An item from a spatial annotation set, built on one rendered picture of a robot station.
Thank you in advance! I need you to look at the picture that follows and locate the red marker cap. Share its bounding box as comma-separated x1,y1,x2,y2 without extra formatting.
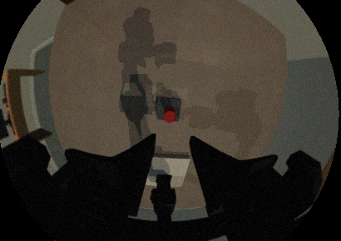
164,106,176,123

